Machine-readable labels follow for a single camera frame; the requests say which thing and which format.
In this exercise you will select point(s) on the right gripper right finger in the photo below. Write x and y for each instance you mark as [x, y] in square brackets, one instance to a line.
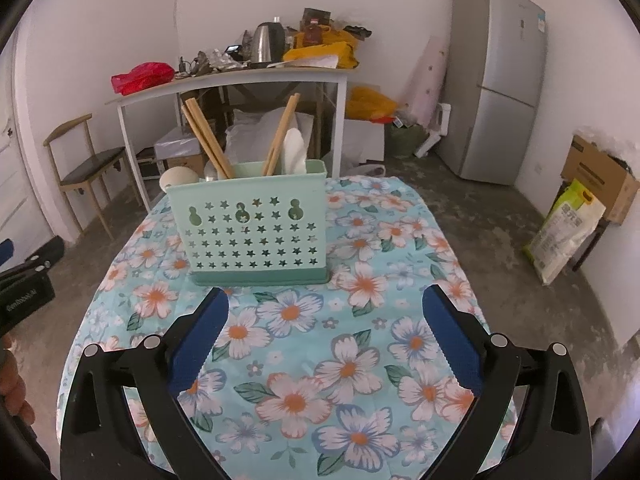
[551, 438]

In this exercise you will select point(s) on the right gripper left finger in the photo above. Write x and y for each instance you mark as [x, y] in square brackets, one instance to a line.
[99, 437]

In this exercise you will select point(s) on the white long table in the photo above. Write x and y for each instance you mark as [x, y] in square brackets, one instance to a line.
[290, 75]

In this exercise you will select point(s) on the metal spoon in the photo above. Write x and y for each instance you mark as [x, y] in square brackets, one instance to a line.
[210, 172]

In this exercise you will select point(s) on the floral blue tablecloth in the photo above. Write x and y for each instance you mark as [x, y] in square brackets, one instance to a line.
[342, 380]

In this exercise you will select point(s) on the wooden chopstick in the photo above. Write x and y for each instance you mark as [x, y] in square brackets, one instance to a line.
[278, 138]
[195, 109]
[206, 147]

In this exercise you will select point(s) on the person's left hand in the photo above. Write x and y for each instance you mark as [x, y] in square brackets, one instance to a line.
[13, 387]

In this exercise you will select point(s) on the cardboard box by wall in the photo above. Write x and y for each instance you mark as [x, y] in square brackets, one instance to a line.
[609, 181]

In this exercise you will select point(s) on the steel electric kettle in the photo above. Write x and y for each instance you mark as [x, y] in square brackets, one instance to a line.
[268, 44]

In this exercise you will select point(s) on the red plastic bag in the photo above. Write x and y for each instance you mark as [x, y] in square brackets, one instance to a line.
[144, 76]

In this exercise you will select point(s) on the silver refrigerator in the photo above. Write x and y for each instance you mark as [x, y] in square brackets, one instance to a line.
[493, 82]

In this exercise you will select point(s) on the cardboard box under table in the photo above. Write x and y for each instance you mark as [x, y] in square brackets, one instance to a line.
[196, 163]

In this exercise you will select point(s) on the pink rolled mat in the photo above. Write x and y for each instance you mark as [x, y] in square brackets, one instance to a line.
[421, 94]

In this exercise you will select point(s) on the white ceramic spoon in basket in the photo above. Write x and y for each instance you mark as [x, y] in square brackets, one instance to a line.
[176, 176]

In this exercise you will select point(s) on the green white rice bag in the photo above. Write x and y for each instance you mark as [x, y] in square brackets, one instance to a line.
[573, 217]

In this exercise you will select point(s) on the yellow plastic bag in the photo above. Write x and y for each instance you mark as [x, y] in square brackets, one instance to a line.
[370, 105]

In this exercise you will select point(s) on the wooden chair dark seat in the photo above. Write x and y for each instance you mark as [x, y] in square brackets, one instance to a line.
[91, 169]

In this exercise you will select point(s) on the mint green utensil basket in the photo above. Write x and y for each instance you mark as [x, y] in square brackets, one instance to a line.
[254, 230]

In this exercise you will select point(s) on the white sack under table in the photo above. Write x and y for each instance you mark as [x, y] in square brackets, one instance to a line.
[250, 136]

